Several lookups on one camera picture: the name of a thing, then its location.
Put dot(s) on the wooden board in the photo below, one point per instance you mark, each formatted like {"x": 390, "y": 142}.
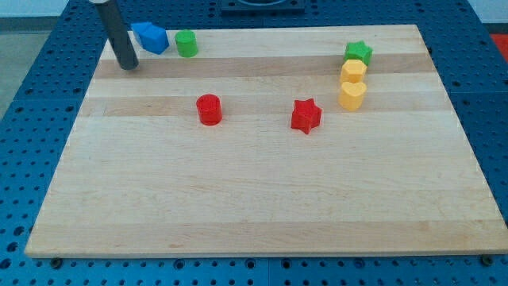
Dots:
{"x": 141, "y": 176}

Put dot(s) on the green star block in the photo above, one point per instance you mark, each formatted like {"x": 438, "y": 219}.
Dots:
{"x": 358, "y": 51}

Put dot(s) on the blue block behind cube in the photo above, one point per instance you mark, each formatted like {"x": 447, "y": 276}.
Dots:
{"x": 140, "y": 31}

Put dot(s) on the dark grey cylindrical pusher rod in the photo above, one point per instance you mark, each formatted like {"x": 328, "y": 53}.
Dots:
{"x": 110, "y": 16}

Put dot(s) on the red star block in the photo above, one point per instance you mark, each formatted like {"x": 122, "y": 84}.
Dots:
{"x": 306, "y": 115}

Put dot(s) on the green cylinder block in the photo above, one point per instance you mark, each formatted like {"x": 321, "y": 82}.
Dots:
{"x": 186, "y": 43}

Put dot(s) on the red cylinder block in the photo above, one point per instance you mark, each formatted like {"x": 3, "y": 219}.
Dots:
{"x": 209, "y": 109}

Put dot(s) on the yellow heart block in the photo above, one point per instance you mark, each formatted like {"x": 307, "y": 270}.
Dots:
{"x": 351, "y": 95}

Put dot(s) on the yellow hexagon block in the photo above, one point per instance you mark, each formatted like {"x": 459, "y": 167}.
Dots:
{"x": 353, "y": 71}

